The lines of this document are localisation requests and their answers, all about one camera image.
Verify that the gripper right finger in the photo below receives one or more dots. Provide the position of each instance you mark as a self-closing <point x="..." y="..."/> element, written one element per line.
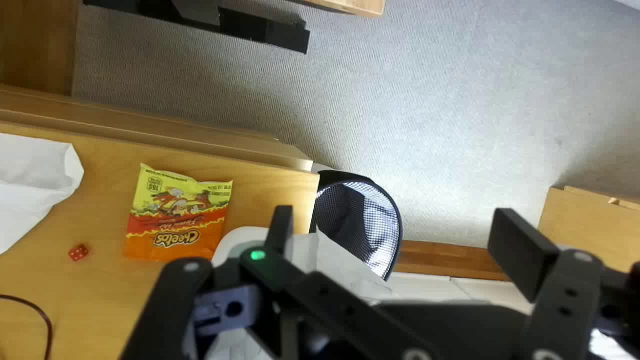
<point x="565" y="295"/>

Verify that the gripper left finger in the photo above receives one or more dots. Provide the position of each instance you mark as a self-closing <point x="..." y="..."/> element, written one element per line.
<point x="330" y="292"/>

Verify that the clear plastic bin liner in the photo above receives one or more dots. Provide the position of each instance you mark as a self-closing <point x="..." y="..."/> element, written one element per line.
<point x="335" y="262"/>

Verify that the orange snack packet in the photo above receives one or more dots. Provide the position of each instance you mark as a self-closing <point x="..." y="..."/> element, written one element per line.
<point x="175" y="220"/>

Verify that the wooden desk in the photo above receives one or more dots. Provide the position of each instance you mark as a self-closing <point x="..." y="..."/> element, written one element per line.
<point x="585" y="225"/>

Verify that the black mesh waste basket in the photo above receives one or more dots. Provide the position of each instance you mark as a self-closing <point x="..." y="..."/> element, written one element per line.
<point x="360" y="220"/>

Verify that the small red die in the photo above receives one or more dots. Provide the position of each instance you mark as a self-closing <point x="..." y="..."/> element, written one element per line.
<point x="78" y="252"/>

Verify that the black furniture base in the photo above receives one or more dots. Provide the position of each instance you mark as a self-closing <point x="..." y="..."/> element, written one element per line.
<point x="250" y="25"/>

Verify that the wooden table board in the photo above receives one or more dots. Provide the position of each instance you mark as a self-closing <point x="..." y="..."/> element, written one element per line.
<point x="350" y="5"/>

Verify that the white cloth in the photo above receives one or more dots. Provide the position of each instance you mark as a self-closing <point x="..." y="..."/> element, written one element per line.
<point x="30" y="185"/>

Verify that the wooden cabinet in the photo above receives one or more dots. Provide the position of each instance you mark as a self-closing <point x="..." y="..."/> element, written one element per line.
<point x="35" y="45"/>

